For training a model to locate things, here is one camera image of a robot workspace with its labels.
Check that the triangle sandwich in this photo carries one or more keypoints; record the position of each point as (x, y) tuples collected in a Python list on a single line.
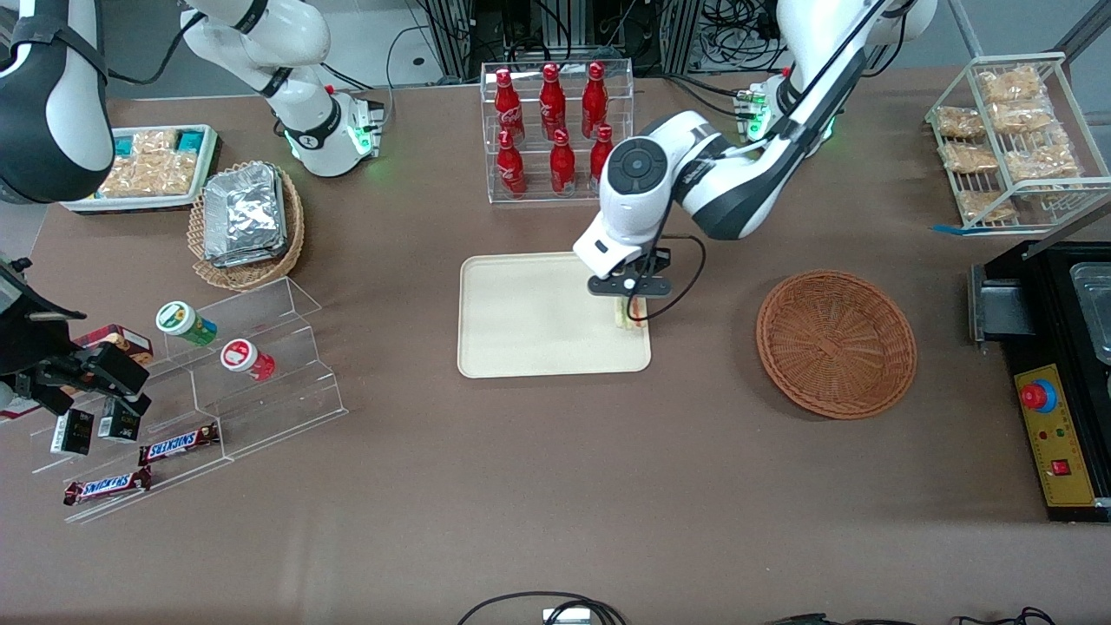
[(621, 319)]

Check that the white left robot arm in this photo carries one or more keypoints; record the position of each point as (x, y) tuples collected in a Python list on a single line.
[(720, 174)]

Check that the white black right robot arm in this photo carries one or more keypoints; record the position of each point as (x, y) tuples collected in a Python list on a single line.
[(286, 43)]

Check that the cream rectangular tray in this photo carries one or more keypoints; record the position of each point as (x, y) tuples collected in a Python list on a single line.
[(529, 321)]

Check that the tan oval wicker basket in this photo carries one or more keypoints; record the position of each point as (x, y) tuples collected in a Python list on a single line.
[(247, 276)]

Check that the white snack tray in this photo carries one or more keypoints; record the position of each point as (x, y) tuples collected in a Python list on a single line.
[(130, 203)]

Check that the brown round wicker basket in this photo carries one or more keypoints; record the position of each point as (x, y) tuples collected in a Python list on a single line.
[(833, 347)]

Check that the small black box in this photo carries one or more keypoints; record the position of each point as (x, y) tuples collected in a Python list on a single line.
[(71, 432), (119, 425)]

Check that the brown chocolate box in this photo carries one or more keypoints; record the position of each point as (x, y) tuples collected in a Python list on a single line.
[(117, 335)]

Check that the brown Snickers bar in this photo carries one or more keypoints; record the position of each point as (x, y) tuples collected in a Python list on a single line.
[(178, 444), (106, 486)]

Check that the green white lidded cup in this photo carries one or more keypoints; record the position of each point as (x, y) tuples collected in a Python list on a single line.
[(184, 321)]

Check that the red flat box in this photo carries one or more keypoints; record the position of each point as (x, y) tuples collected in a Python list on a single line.
[(17, 412)]

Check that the red white lidded cup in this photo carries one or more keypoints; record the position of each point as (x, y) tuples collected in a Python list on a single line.
[(245, 358)]

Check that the red cola bottle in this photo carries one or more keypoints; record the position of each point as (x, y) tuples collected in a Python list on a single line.
[(553, 104), (594, 100), (509, 108), (562, 167), (599, 152), (510, 169)]

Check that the clear acrylic step shelf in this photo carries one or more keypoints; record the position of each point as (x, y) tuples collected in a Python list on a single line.
[(278, 391)]

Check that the clear acrylic bottle rack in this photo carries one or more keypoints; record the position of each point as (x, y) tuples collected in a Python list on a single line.
[(534, 191)]

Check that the silver foil packet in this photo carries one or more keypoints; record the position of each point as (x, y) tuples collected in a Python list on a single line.
[(260, 259), (245, 213)]

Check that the clear cracker packet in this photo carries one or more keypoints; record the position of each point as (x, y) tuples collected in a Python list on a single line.
[(171, 172), (154, 142), (123, 176)]

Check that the teal snack packet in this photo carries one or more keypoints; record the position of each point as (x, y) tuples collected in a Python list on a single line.
[(123, 146), (191, 141)]

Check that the grey table edge device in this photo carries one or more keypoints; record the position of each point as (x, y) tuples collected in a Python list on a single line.
[(566, 616)]

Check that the clear fried snack packet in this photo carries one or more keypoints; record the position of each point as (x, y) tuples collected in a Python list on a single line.
[(1022, 117), (1041, 163), (1011, 84), (985, 206), (959, 121), (968, 158)]

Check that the grey metal block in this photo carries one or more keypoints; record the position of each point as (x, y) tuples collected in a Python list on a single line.
[(998, 312)]

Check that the black machine base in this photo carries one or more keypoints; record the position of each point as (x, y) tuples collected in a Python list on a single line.
[(1041, 347)]

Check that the red emergency stop button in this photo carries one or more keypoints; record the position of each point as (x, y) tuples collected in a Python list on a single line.
[(1035, 397)]

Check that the grey metal bar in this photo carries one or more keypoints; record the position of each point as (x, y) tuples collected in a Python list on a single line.
[(1072, 227)]

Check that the yellow control panel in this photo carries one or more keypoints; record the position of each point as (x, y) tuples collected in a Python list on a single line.
[(1063, 434)]

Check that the steel pan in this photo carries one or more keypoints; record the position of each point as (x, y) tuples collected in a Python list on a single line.
[(1095, 312)]

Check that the black left camera bracket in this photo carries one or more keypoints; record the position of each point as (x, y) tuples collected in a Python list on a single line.
[(618, 286)]

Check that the black camera bracket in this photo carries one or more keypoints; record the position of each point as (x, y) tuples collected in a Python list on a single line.
[(56, 391), (618, 286)]

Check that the black right camera bracket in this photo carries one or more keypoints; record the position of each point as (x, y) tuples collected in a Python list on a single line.
[(56, 391)]

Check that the aluminium frame profile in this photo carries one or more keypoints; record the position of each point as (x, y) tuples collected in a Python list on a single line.
[(451, 35), (681, 35)]

